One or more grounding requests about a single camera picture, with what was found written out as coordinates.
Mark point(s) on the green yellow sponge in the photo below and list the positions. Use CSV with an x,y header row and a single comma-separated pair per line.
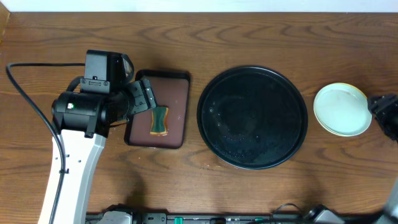
x,y
159,121

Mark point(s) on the yellow plate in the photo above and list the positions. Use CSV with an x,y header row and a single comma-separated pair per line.
x,y
357,88

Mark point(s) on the round black serving tray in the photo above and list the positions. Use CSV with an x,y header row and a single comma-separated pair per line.
x,y
252,117

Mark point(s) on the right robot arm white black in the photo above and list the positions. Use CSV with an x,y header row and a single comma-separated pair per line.
x,y
387,215

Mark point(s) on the black rectangular sponge tray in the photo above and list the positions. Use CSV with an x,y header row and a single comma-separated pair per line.
x,y
170,90

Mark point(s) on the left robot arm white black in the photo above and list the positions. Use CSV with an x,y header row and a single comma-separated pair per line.
x,y
82,117

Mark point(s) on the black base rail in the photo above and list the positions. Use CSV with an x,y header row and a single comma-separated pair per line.
x,y
122,214

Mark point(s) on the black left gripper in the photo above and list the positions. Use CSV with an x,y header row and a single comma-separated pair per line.
x,y
138,97

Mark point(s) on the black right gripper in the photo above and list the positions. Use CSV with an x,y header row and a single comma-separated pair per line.
x,y
386,110

